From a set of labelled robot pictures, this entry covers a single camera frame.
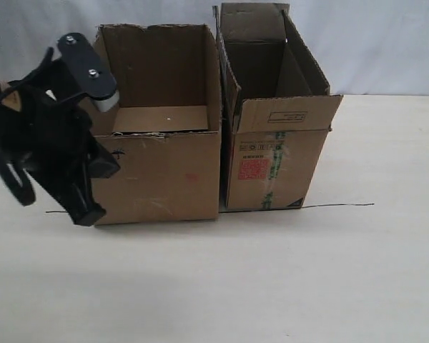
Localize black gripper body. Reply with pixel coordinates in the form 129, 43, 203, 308
0, 48, 93, 200

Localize torn cardboard box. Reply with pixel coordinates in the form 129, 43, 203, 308
86, 24, 222, 225

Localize tall open cardboard box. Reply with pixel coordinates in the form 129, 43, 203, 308
213, 3, 342, 212

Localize thin dark line marking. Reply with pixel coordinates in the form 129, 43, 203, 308
45, 202, 375, 214

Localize black cable loop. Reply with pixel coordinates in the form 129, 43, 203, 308
0, 149, 36, 207

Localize white wrist camera cylinder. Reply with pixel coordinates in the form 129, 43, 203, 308
45, 89, 121, 114

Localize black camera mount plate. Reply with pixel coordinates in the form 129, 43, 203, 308
57, 32, 117, 100

